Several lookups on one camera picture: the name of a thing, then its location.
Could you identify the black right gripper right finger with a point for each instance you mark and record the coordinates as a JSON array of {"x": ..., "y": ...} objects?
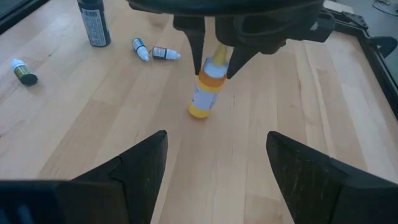
[{"x": 326, "y": 193}]

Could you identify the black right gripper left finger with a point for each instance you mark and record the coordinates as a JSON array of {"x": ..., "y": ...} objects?
[{"x": 93, "y": 199}]

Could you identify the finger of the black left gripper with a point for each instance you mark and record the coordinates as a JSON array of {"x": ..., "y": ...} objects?
[
  {"x": 196, "y": 40},
  {"x": 239, "y": 59}
]

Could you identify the small dark dropper bottle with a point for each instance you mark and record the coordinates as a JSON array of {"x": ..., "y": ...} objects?
[
  {"x": 163, "y": 53},
  {"x": 140, "y": 48}
]

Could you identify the large blue food coloring bottle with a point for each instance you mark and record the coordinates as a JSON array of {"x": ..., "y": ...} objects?
[{"x": 94, "y": 28}]

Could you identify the small green dropper bottle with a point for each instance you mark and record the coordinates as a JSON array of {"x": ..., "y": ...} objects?
[{"x": 26, "y": 76}]

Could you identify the black aluminium table frame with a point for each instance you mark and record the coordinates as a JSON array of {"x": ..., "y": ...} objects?
[{"x": 388, "y": 81}]

